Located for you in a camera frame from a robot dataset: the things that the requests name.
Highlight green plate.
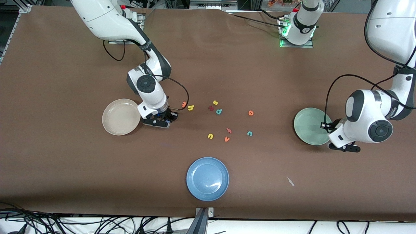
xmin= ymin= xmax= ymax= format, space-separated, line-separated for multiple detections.
xmin=293 ymin=107 xmax=334 ymax=146

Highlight beige brown plate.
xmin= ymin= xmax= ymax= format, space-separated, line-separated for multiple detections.
xmin=102 ymin=98 xmax=141 ymax=136

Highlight blue plate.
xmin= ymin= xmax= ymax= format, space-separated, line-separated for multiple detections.
xmin=186 ymin=157 xmax=229 ymax=202

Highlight grey equipment box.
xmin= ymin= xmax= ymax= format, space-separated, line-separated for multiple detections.
xmin=189 ymin=0 xmax=238 ymax=9

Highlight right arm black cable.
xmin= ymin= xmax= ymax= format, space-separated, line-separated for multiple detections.
xmin=103 ymin=39 xmax=190 ymax=111

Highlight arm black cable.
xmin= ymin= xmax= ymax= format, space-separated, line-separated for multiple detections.
xmin=103 ymin=39 xmax=190 ymax=111
xmin=324 ymin=0 xmax=416 ymax=129

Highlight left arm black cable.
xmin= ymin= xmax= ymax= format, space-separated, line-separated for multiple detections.
xmin=324 ymin=0 xmax=416 ymax=129

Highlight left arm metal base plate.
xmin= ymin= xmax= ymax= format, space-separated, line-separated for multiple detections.
xmin=279 ymin=18 xmax=314 ymax=49

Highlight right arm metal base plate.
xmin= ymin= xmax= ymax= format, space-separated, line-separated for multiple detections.
xmin=108 ymin=8 xmax=145 ymax=45

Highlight looped black cable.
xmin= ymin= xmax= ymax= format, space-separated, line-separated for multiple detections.
xmin=336 ymin=220 xmax=352 ymax=234

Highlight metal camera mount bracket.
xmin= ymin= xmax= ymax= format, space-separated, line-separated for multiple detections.
xmin=187 ymin=207 xmax=214 ymax=234

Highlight black power cable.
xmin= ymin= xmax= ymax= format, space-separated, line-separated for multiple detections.
xmin=256 ymin=9 xmax=287 ymax=19
xmin=227 ymin=13 xmax=283 ymax=28

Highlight aluminium frame rail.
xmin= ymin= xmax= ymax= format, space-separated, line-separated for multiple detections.
xmin=0 ymin=4 xmax=32 ymax=64

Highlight tangled black cables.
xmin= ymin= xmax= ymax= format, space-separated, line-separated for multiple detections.
xmin=0 ymin=202 xmax=195 ymax=234

